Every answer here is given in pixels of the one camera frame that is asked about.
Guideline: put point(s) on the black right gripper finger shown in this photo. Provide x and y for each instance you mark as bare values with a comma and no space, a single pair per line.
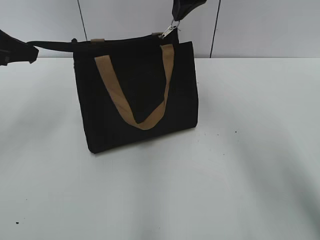
181,8

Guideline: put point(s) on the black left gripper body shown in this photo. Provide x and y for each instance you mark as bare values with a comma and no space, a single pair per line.
13,50

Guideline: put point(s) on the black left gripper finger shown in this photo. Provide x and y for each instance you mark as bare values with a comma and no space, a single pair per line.
54,45

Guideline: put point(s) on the silver zipper pull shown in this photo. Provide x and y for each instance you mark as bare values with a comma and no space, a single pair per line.
174,25

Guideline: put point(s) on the black bag with tan handles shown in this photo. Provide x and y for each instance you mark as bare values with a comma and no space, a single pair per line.
146,68

